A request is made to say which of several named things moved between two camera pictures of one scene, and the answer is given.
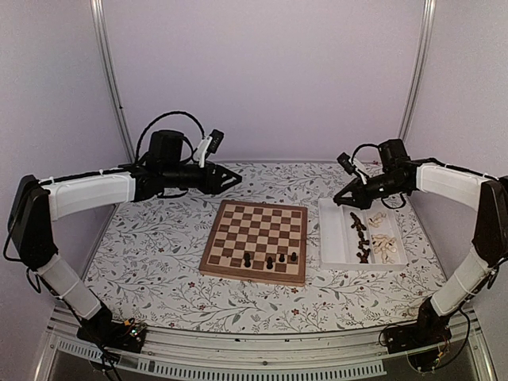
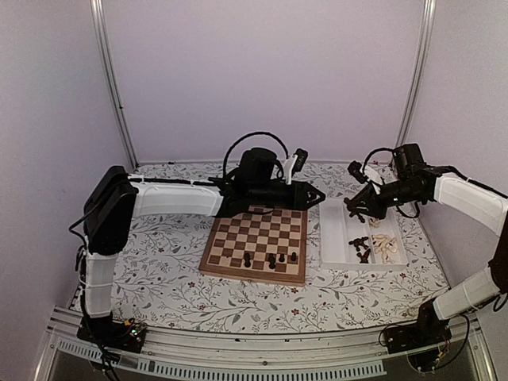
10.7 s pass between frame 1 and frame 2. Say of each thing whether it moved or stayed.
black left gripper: moved
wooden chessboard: stayed
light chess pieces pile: stayed
